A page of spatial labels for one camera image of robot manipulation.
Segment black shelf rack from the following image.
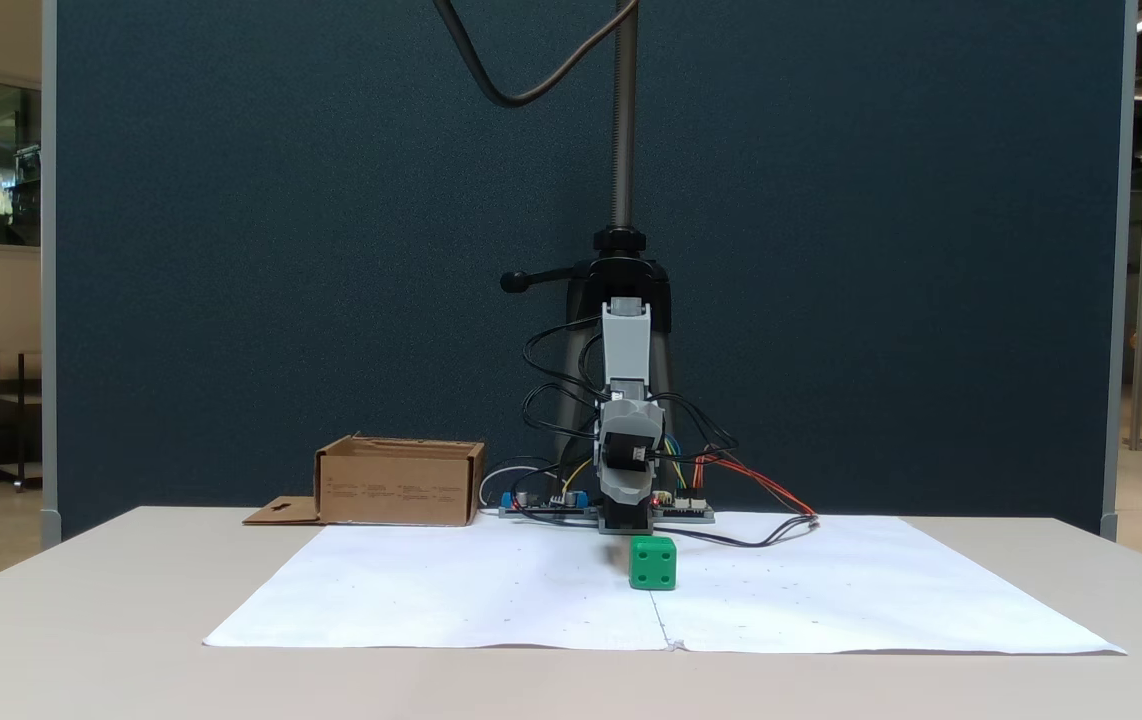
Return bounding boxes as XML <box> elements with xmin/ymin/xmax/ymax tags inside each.
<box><xmin>0</xmin><ymin>348</ymin><xmax>42</xmax><ymax>493</ymax></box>

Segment black camera tripod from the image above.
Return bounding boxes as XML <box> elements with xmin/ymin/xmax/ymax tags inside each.
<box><xmin>499</xmin><ymin>0</ymin><xmax>680</xmax><ymax>501</ymax></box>

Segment small motor controller board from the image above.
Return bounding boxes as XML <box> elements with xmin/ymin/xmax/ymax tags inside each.
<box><xmin>656</xmin><ymin>490</ymin><xmax>716</xmax><ymax>524</ymax></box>

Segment long black extension cable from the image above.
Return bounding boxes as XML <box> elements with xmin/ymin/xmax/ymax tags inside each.
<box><xmin>666</xmin><ymin>514</ymin><xmax>820</xmax><ymax>549</ymax></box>

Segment grey camera cable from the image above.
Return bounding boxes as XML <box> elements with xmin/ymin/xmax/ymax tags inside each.
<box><xmin>431</xmin><ymin>0</ymin><xmax>640</xmax><ymax>109</ymax></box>

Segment green dice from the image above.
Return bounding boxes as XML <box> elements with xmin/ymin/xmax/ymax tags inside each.
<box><xmin>629</xmin><ymin>536</ymin><xmax>678</xmax><ymax>591</ymax></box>

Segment large white paper sheet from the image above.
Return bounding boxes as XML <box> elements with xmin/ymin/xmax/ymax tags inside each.
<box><xmin>203</xmin><ymin>512</ymin><xmax>1127</xmax><ymax>657</ymax></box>

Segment brown cardboard box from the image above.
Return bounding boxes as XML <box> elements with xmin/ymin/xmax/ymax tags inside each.
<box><xmin>243</xmin><ymin>434</ymin><xmax>487</xmax><ymax>528</ymax></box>

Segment dark blue partition panel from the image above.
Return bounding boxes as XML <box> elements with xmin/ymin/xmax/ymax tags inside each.
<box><xmin>41</xmin><ymin>0</ymin><xmax>1137</xmax><ymax>546</ymax></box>

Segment black motor cable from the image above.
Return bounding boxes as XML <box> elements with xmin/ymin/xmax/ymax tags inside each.
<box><xmin>651</xmin><ymin>393</ymin><xmax>740</xmax><ymax>463</ymax></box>
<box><xmin>520</xmin><ymin>317</ymin><xmax>604</xmax><ymax>471</ymax></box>

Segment framed wall window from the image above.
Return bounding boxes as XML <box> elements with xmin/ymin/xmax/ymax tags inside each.
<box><xmin>0</xmin><ymin>68</ymin><xmax>42</xmax><ymax>257</ymax></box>

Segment white cable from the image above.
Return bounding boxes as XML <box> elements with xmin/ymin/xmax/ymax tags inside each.
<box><xmin>478</xmin><ymin>462</ymin><xmax>542</xmax><ymax>509</ymax></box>

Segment blue power converter board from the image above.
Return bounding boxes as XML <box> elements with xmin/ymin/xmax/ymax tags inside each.
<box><xmin>499</xmin><ymin>488</ymin><xmax>600</xmax><ymax>521</ymax></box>

